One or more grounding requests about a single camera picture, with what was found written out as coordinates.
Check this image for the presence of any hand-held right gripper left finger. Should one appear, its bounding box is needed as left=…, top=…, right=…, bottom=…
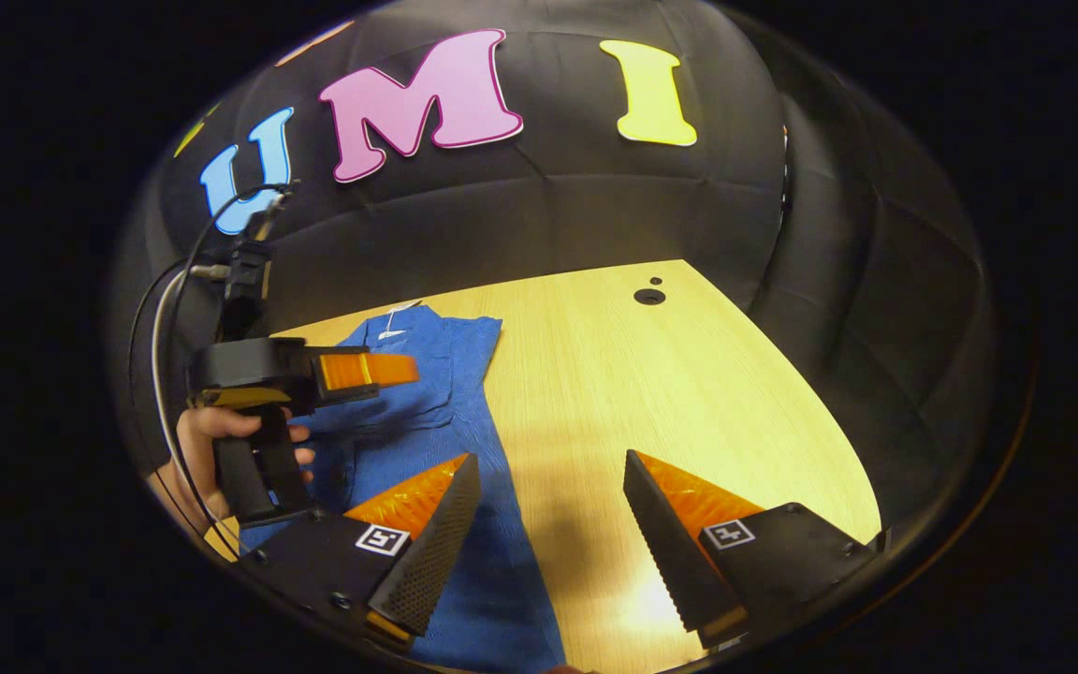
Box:
left=235, top=452, right=484, bottom=652

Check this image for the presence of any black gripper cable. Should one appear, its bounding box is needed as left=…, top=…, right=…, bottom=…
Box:
left=127, top=183, right=297, bottom=563

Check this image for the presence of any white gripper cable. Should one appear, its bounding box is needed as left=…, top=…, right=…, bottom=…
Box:
left=151, top=267, right=231, bottom=555

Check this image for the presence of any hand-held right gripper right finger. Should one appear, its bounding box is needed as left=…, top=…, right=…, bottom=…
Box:
left=621, top=448, right=886, bottom=650

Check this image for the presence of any blue jacket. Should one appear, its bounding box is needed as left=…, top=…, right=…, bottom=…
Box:
left=240, top=304, right=568, bottom=673

